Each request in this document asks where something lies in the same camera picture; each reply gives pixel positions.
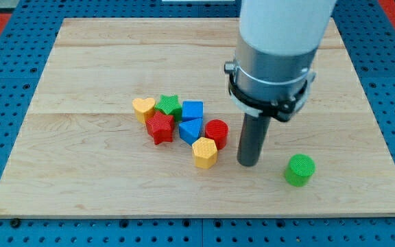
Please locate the yellow heart block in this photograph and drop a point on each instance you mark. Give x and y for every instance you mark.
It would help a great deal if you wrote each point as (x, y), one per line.
(144, 108)

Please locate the green star block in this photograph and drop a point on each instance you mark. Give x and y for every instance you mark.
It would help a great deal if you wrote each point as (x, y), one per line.
(170, 105)

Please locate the blue triangle block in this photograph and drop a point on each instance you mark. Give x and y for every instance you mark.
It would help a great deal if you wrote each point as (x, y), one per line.
(190, 130)

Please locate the blue cube block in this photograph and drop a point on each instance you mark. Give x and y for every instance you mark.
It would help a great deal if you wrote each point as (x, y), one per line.
(192, 110)

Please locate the red cylinder block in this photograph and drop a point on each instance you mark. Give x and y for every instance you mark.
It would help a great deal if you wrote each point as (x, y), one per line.
(217, 130)

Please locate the green cylinder block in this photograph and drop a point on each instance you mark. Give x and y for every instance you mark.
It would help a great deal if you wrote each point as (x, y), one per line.
(299, 170)

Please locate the red star block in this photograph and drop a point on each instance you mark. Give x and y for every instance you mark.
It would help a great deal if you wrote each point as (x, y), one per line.
(160, 127)

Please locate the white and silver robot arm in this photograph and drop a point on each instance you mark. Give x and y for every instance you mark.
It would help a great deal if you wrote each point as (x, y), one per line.
(270, 74)

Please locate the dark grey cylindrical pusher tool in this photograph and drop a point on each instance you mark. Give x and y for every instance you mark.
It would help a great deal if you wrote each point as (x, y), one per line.
(253, 133)

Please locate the yellow hexagon block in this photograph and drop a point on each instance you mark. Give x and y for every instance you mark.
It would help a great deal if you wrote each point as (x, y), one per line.
(204, 153)

